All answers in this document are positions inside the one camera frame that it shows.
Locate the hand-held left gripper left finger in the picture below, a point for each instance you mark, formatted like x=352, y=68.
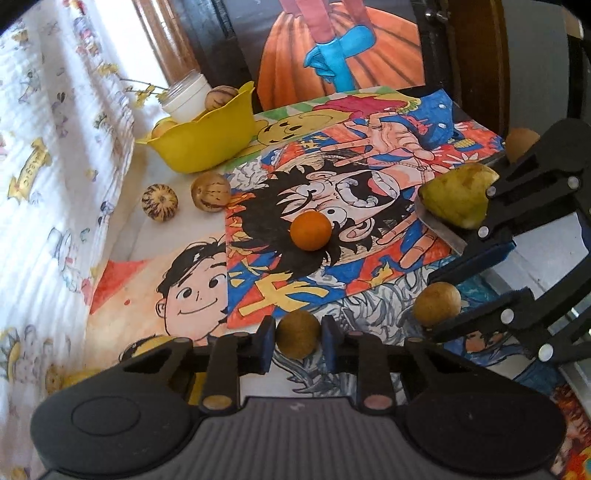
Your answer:
x=266, y=346

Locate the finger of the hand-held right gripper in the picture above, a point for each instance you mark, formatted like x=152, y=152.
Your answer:
x=494, y=253
x=503, y=302

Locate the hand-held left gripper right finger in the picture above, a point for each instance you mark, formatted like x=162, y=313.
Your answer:
x=329, y=344

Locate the small brown round longan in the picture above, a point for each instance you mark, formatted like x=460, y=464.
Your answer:
x=298, y=334
x=436, y=304

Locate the metal tray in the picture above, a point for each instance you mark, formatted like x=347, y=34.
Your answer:
x=443, y=229

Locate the orange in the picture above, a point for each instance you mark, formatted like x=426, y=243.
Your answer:
x=310, y=230

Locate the brown striped pepino melon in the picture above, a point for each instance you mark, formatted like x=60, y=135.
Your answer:
x=211, y=192

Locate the green mango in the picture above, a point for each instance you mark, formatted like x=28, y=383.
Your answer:
x=452, y=198

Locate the smiling children cartoon drawing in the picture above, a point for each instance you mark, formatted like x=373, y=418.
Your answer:
x=194, y=286

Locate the brown kiwi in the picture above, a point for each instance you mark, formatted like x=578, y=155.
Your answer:
x=519, y=143

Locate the dark striped pepino melon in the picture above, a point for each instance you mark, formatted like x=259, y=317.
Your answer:
x=159, y=203

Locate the yellow plastic bowl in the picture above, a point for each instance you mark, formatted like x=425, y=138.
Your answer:
x=198, y=143

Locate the yellow smiley face drawing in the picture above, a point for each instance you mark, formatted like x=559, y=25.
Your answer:
x=281, y=131

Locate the small yellow mango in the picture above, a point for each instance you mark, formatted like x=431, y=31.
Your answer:
x=162, y=128

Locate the pale striped pepino melon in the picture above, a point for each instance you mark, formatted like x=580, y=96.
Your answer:
x=220, y=98

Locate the white plastic jar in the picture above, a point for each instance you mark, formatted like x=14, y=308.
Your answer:
x=187, y=99

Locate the white printed cloth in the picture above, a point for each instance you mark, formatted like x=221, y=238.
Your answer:
x=55, y=184

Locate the orange dress poster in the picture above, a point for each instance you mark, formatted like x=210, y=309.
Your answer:
x=286, y=60

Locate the dried yellow flower stem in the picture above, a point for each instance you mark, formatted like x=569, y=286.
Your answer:
x=140, y=87

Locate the wooden door frame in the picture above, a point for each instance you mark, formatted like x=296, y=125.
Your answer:
x=480, y=55

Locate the wooden post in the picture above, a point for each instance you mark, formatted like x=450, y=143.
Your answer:
x=161, y=37

